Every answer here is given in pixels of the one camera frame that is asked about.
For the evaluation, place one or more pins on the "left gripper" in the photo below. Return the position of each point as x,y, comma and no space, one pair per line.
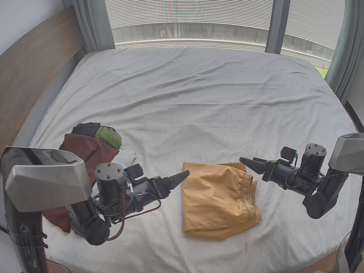
150,189

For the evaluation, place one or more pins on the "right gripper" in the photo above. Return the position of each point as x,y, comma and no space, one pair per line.
281,172

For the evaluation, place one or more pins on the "tan shorts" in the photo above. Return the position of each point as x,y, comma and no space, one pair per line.
210,200

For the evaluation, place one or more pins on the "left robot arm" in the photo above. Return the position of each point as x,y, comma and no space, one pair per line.
45,180

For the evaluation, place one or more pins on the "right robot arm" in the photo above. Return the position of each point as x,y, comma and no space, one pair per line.
347,155

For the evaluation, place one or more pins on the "bed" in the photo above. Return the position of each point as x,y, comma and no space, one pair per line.
199,89

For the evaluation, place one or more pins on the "pale grey garment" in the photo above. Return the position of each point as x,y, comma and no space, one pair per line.
125,158

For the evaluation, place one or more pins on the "green garment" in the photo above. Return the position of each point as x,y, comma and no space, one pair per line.
109,137

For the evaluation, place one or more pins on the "brown garment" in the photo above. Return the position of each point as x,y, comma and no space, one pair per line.
85,146

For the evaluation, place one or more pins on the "black garment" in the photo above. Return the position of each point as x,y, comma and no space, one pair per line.
84,129

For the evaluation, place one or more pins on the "grey-green curtain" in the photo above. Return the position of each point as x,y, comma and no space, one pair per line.
349,38
88,16

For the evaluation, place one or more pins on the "window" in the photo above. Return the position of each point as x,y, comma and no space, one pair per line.
199,10

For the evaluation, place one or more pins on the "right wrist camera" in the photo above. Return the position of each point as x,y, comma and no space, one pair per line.
288,153

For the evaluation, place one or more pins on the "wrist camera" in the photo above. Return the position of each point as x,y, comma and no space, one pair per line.
133,171
288,153

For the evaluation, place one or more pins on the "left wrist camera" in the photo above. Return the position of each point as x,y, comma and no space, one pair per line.
133,171

